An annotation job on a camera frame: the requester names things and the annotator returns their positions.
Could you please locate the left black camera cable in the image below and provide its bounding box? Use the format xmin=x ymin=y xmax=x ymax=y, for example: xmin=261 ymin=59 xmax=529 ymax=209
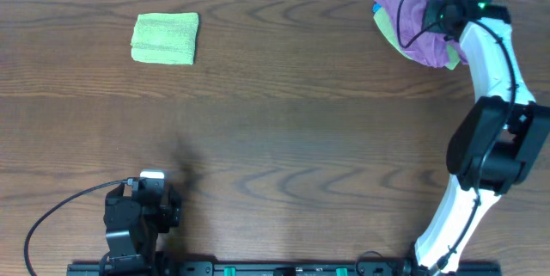
xmin=23 ymin=178 xmax=135 ymax=276

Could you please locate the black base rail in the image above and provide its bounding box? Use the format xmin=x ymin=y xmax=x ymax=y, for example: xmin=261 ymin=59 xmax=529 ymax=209
xmin=66 ymin=260 xmax=502 ymax=276

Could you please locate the blue cloth under pile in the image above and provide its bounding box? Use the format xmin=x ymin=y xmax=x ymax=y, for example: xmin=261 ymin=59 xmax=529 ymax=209
xmin=372 ymin=3 xmax=382 ymax=14

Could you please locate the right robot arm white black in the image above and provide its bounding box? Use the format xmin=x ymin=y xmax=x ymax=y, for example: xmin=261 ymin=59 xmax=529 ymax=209
xmin=402 ymin=0 xmax=549 ymax=275

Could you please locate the folded green cloth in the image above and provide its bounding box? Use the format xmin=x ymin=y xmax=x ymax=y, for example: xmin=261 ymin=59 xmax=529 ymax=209
xmin=131 ymin=13 xmax=199 ymax=65

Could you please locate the green cloth under pile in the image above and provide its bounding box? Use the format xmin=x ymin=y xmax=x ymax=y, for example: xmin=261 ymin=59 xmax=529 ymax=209
xmin=373 ymin=7 xmax=461 ymax=71

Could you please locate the crumpled purple cloth on pile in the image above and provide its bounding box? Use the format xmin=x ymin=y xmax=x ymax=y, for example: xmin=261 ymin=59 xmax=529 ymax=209
xmin=374 ymin=0 xmax=467 ymax=68

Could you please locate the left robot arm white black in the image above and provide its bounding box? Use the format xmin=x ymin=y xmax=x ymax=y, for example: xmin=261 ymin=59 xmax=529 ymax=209
xmin=99 ymin=181 xmax=181 ymax=275

